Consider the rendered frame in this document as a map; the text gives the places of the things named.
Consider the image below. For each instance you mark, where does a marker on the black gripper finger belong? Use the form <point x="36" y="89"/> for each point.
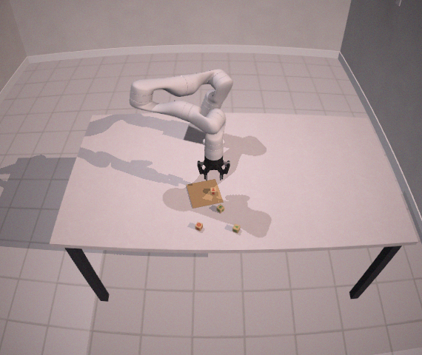
<point x="223" y="171"/>
<point x="205" y="171"/>

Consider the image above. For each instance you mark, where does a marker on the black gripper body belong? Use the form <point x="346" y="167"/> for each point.
<point x="213" y="163"/>

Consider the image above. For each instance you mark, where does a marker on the brown square mat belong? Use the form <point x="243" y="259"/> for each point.
<point x="200" y="193"/>

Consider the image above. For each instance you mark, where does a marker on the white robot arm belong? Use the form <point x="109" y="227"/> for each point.
<point x="210" y="122"/>

